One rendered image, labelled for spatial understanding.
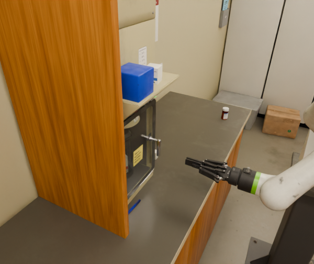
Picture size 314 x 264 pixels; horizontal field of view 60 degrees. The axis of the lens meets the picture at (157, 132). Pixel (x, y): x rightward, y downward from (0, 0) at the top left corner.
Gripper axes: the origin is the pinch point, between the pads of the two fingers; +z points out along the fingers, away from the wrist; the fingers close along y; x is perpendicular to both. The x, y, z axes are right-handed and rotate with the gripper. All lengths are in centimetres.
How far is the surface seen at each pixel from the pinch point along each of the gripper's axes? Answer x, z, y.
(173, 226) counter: 20.5, -0.7, 19.6
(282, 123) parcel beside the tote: 92, -31, -248
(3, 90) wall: -32, 66, 35
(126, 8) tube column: -62, 22, 15
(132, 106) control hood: -35.5, 13.3, 27.3
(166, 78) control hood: -36.8, 14.1, 1.8
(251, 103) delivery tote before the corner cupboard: 79, 12, -259
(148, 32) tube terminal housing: -53, 22, 1
